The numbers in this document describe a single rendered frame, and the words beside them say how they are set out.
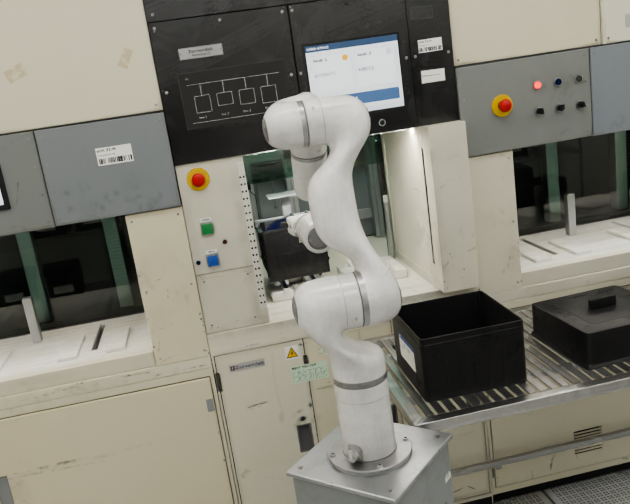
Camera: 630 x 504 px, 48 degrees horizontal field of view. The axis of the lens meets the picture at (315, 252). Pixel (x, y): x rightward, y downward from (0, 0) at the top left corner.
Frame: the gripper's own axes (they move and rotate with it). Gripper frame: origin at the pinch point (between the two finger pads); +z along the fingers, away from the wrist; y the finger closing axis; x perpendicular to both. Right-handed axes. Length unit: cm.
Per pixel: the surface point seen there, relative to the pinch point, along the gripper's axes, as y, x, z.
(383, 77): 31.5, 37.3, 2.0
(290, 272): -3.1, -22.6, 22.1
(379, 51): 31, 45, 2
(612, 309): 77, -33, -40
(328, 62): 15.4, 43.9, 2.0
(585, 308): 71, -33, -35
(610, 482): 100, -119, 3
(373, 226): 44, -28, 90
